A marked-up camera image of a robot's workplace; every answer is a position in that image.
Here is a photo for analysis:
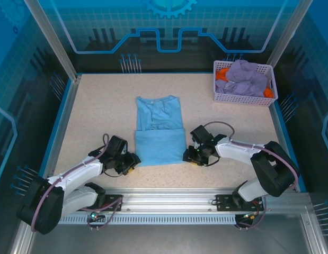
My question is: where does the light blue t-shirt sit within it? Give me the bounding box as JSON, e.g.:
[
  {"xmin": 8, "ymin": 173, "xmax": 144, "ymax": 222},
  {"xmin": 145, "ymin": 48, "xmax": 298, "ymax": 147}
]
[{"xmin": 134, "ymin": 95, "xmax": 186, "ymax": 167}]

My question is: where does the lilac plastic basket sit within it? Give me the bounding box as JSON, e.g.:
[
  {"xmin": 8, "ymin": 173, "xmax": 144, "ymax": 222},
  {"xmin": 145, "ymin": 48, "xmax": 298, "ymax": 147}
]
[{"xmin": 212, "ymin": 60, "xmax": 278, "ymax": 107}]

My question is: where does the orange t-shirt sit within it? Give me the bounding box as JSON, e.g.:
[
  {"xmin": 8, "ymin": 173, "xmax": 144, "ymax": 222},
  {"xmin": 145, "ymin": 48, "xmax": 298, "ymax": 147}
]
[{"xmin": 216, "ymin": 68, "xmax": 274, "ymax": 98}]

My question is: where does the purple t-shirt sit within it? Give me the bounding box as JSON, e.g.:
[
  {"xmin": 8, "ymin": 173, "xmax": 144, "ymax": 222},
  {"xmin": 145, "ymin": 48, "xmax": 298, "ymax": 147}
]
[{"xmin": 215, "ymin": 59, "xmax": 268, "ymax": 97}]

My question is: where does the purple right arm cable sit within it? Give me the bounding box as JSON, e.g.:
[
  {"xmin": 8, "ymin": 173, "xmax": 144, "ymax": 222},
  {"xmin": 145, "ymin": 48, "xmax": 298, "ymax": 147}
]
[{"xmin": 203, "ymin": 121, "xmax": 299, "ymax": 231}]

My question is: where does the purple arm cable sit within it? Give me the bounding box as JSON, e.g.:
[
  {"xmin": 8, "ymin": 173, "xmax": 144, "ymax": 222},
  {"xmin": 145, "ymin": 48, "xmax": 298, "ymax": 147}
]
[
  {"xmin": 31, "ymin": 133, "xmax": 124, "ymax": 233},
  {"xmin": 203, "ymin": 121, "xmax": 299, "ymax": 231}
]

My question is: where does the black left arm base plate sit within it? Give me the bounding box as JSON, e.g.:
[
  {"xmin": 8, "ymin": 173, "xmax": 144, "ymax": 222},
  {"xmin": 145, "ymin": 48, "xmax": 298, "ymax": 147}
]
[{"xmin": 99, "ymin": 194, "xmax": 123, "ymax": 212}]

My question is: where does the aluminium mounting rail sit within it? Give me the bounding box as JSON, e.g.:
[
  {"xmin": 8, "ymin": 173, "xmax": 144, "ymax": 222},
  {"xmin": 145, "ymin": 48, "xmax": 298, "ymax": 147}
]
[{"xmin": 57, "ymin": 188, "xmax": 312, "ymax": 215}]

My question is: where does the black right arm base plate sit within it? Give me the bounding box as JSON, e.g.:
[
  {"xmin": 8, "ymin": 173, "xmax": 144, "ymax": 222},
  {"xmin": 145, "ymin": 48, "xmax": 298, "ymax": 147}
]
[{"xmin": 215, "ymin": 194, "xmax": 264, "ymax": 212}]

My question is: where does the slotted grey cable duct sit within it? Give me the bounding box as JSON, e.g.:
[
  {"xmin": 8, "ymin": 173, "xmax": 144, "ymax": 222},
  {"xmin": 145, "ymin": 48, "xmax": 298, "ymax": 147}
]
[{"xmin": 59, "ymin": 214, "xmax": 237, "ymax": 225}]

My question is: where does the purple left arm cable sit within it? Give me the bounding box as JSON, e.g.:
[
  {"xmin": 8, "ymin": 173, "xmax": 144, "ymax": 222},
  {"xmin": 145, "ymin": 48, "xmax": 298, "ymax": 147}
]
[{"xmin": 31, "ymin": 133, "xmax": 124, "ymax": 233}]

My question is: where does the aluminium frame post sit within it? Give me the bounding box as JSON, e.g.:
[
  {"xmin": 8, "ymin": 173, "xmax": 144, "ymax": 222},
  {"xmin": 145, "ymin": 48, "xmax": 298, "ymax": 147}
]
[
  {"xmin": 23, "ymin": 0, "xmax": 82, "ymax": 83},
  {"xmin": 266, "ymin": 0, "xmax": 315, "ymax": 74}
]

